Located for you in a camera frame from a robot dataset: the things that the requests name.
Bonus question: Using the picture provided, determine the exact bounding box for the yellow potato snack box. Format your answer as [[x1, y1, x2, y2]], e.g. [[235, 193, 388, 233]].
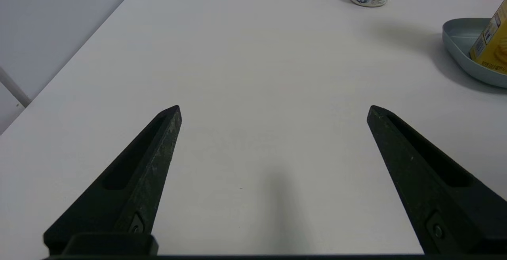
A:
[[469, 0, 507, 74]]

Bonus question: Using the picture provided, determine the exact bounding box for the white metal post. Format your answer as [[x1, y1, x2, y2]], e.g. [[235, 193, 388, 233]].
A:
[[0, 67, 32, 108]]

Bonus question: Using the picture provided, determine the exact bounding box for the grey square dish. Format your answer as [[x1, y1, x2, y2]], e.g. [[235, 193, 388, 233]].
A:
[[442, 17, 507, 89]]

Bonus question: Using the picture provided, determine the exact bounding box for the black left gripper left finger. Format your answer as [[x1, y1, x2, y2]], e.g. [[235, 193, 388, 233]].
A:
[[43, 105, 183, 254]]

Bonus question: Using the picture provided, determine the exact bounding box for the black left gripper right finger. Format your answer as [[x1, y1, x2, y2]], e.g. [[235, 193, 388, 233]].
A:
[[366, 105, 507, 254]]

